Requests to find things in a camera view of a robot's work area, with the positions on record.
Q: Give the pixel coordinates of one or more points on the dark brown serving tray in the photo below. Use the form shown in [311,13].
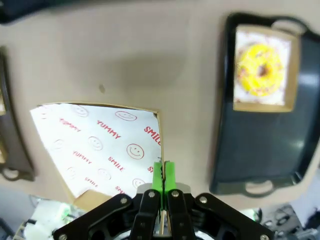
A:
[17,150]

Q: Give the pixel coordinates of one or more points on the white device with green light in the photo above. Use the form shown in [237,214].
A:
[47,217]

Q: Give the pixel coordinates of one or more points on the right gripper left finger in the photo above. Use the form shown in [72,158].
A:
[147,215]

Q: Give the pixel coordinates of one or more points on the brown cardboard box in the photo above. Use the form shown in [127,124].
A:
[295,75]
[92,200]
[2,102]
[2,152]

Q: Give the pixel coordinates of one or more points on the white smiley print paper liner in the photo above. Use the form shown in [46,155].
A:
[250,98]
[100,145]

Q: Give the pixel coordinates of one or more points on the large black serving tray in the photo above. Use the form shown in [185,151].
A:
[260,145]

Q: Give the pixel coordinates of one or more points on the grey floor equipment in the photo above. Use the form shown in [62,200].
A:
[287,220]

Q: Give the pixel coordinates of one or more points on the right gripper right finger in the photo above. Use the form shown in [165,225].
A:
[180,215]

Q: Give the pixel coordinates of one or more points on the yellow glazed donut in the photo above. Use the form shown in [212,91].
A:
[250,70]

